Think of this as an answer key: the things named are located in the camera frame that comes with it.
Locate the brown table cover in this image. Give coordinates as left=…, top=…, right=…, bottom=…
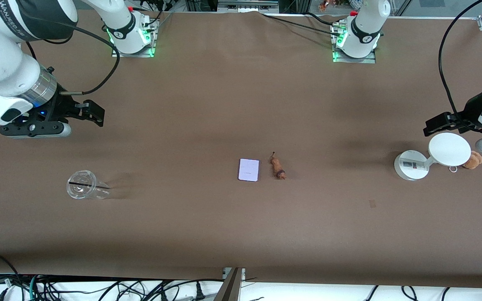
left=0, top=8, right=482, bottom=289

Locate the brown plush bear keychain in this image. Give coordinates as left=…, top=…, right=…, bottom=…
left=449, top=151, right=482, bottom=173

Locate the thin black cable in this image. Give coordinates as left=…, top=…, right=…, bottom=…
left=306, top=12, right=344, bottom=28
left=261, top=14, right=337, bottom=35

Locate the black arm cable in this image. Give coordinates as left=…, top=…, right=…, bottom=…
left=19, top=15, right=121, bottom=96
left=438, top=0, right=482, bottom=122

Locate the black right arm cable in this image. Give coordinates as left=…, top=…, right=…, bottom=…
left=19, top=15, right=121, bottom=96

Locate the lavender rectangular card box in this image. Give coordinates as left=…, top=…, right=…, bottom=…
left=238, top=158, right=260, bottom=182

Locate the aluminium frame post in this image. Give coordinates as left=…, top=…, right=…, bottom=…
left=213, top=268, right=246, bottom=301

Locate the clear plastic cup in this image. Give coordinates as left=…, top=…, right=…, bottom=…
left=66, top=170, right=111, bottom=200

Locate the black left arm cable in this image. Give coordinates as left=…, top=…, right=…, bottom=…
left=438, top=0, right=482, bottom=122

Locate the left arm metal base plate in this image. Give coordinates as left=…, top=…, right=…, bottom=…
left=332, top=25, right=376, bottom=64

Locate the white round desk lamp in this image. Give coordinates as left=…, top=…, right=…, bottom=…
left=394, top=133, right=472, bottom=181

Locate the small brown lion statue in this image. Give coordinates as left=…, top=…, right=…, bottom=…
left=270, top=152, right=287, bottom=180

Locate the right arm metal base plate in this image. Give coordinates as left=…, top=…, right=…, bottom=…
left=111, top=19, right=158, bottom=58

